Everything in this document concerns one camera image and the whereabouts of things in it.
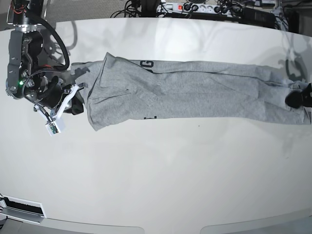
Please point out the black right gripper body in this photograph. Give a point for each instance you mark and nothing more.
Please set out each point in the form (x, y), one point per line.
(52, 92)

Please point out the grey t-shirt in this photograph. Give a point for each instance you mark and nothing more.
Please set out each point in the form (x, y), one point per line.
(118, 89)

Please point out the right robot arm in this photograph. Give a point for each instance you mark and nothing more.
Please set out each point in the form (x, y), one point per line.
(26, 77)

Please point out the black power adapter box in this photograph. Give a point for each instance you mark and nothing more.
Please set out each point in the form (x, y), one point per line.
(258, 18)

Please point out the white power strip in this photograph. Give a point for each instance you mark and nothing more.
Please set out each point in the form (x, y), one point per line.
(226, 8)

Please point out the white slotted bracket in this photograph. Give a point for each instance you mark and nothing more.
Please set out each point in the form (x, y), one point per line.
(22, 209)

